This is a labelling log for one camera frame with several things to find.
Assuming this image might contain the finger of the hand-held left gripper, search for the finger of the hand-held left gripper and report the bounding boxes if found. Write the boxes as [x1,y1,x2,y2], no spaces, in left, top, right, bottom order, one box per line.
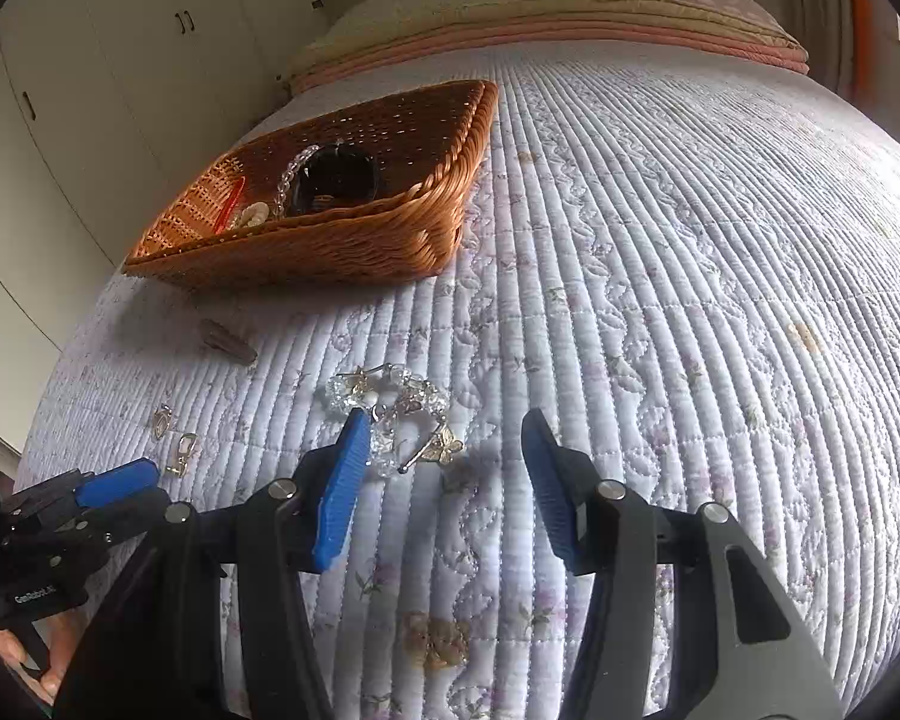
[81,489,173,545]
[13,459,161,520]

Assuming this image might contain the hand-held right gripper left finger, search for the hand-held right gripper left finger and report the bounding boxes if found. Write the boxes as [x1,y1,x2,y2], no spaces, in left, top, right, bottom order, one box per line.
[56,406,373,720]

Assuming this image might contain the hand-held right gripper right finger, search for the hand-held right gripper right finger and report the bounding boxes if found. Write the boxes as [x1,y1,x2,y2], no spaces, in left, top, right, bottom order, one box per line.
[521,409,845,720]

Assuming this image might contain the crystal bracelet with gold charms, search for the crystal bracelet with gold charms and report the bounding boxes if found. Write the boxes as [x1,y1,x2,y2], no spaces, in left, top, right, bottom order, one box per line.
[324,364,467,479]

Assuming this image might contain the brown wicker basket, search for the brown wicker basket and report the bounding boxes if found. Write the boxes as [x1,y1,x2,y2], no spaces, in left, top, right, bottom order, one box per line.
[122,79,500,293]

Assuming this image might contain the black hair band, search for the black hair band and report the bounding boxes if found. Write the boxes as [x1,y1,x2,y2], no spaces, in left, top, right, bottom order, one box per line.
[292,142,387,215]

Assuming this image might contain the red tassel string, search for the red tassel string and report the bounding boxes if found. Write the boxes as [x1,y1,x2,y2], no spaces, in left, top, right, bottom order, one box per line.
[216,176,247,230]

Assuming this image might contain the clear crystal bead bracelet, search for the clear crystal bead bracelet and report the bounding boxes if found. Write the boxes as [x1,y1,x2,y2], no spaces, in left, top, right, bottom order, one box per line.
[271,144,322,222]

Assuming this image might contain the person's left hand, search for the person's left hand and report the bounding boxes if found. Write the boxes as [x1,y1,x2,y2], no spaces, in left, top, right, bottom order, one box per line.
[0,613,85,698]

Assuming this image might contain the gold earrings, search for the gold earrings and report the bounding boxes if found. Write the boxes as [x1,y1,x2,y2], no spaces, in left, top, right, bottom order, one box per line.
[166,431,200,477]

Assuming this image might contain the brown hair clip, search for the brown hair clip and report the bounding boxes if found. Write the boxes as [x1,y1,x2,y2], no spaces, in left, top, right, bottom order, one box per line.
[199,319,259,366]

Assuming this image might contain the white wardrobe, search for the white wardrobe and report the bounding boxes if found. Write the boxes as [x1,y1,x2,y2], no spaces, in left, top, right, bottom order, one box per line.
[0,0,317,458]

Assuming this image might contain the folded pink blanket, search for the folded pink blanket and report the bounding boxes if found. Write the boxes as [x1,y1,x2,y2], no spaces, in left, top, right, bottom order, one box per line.
[291,19,809,96]

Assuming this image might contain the stacked pillows and blankets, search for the stacked pillows and blankets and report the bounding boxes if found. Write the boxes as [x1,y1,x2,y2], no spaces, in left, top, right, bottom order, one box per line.
[292,0,807,70]

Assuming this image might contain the striped curtain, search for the striped curtain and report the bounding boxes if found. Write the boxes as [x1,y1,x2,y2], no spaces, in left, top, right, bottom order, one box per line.
[793,0,900,107]

